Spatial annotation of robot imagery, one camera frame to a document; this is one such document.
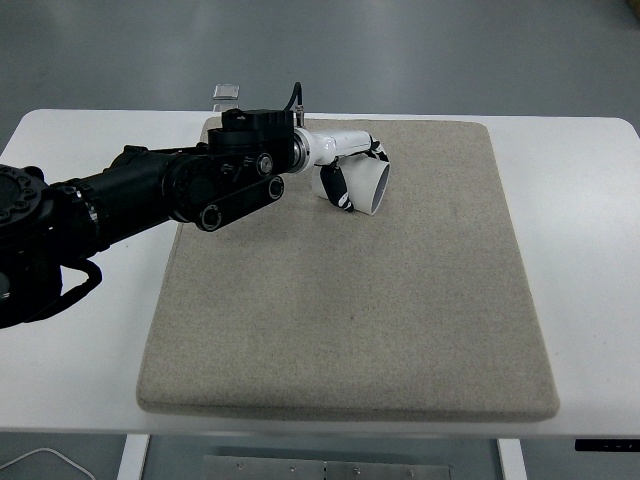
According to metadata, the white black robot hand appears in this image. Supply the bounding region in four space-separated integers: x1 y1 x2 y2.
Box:
293 128 392 214

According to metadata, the white cup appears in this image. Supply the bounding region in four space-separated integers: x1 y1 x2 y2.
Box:
310 149 392 217

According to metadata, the beige fabric mat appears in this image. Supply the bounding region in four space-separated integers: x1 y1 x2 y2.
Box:
136 115 561 425

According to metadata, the white table leg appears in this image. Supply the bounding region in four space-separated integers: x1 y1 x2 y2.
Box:
116 433 152 480
496 438 527 480

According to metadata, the black table control panel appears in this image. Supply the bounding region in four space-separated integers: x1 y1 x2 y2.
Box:
574 438 640 453

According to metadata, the white cable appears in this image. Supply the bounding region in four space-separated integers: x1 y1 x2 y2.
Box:
0 446 94 480

